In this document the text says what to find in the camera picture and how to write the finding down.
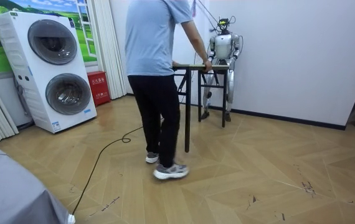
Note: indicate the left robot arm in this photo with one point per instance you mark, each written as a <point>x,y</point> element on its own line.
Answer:
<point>236,46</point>

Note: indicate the robot legs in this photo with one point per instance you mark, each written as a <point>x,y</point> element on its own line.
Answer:
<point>230,87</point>

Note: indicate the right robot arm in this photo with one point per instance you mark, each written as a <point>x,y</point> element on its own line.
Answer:
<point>212,49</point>

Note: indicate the grey bed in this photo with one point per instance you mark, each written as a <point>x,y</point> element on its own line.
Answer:
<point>9,186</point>

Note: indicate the white stacked washing machine tower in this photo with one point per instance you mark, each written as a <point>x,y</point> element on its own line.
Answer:
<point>15,62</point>

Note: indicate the pale green folding table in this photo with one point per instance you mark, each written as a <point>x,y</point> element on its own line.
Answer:
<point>196,67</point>

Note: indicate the robot body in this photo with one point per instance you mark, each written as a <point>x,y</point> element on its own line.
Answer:
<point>223,46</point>

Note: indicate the landscape window wall poster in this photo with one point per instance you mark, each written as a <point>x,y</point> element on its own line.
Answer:
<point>71,9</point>

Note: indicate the red fire equipment box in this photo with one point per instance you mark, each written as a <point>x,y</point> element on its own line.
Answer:
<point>99,88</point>

